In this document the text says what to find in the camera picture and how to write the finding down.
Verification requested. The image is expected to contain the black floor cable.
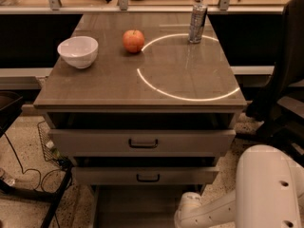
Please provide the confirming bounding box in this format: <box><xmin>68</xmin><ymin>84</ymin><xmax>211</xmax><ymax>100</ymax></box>
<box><xmin>3</xmin><ymin>132</ymin><xmax>73</xmax><ymax>193</ymax></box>

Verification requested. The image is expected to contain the white ceramic bowl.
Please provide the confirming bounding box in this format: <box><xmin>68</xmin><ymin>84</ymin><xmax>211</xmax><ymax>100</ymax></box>
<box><xmin>57</xmin><ymin>36</ymin><xmax>99</xmax><ymax>68</ymax></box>

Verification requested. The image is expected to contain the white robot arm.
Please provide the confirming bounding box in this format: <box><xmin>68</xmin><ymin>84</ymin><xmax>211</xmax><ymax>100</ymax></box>
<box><xmin>174</xmin><ymin>144</ymin><xmax>304</xmax><ymax>228</ymax></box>

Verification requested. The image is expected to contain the grey top drawer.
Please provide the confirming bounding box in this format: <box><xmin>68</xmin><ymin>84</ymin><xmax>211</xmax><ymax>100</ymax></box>
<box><xmin>49</xmin><ymin>129</ymin><xmax>236</xmax><ymax>157</ymax></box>

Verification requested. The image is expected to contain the grey middle drawer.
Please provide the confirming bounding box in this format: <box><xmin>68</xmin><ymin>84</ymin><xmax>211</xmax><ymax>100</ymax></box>
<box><xmin>72</xmin><ymin>167</ymin><xmax>219</xmax><ymax>185</ymax></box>

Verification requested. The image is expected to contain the black stand left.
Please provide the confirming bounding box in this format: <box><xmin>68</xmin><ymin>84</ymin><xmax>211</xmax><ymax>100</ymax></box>
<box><xmin>0</xmin><ymin>90</ymin><xmax>73</xmax><ymax>228</ymax></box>

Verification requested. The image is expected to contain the red apple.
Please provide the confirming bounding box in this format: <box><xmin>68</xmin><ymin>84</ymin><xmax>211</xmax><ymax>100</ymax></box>
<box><xmin>123</xmin><ymin>29</ymin><xmax>144</xmax><ymax>53</ymax></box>

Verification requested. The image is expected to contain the grey drawer cabinet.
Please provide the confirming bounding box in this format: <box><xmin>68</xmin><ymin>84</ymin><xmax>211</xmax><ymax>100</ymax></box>
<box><xmin>32</xmin><ymin>12</ymin><xmax>248</xmax><ymax>192</ymax></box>

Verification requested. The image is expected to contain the wire mesh basket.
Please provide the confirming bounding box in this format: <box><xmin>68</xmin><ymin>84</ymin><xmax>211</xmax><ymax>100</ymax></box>
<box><xmin>37</xmin><ymin>121</ymin><xmax>70</xmax><ymax>170</ymax></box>

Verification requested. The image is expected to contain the grey drawer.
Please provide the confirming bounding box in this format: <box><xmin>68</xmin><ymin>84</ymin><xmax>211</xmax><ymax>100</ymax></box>
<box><xmin>89</xmin><ymin>184</ymin><xmax>205</xmax><ymax>228</ymax></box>
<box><xmin>49</xmin><ymin>129</ymin><xmax>236</xmax><ymax>157</ymax></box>
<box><xmin>72</xmin><ymin>167</ymin><xmax>219</xmax><ymax>185</ymax></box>

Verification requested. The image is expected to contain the black office chair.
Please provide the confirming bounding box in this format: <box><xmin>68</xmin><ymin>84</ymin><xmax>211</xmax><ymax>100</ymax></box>
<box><xmin>237</xmin><ymin>0</ymin><xmax>304</xmax><ymax>165</ymax></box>

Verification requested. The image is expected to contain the grey bottom drawer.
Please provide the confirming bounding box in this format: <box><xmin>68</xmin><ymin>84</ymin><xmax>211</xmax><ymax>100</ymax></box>
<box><xmin>89</xmin><ymin>184</ymin><xmax>205</xmax><ymax>228</ymax></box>

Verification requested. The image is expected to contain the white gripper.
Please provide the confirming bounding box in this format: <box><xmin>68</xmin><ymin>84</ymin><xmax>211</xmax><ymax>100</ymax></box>
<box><xmin>174</xmin><ymin>192</ymin><xmax>202</xmax><ymax>228</ymax></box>

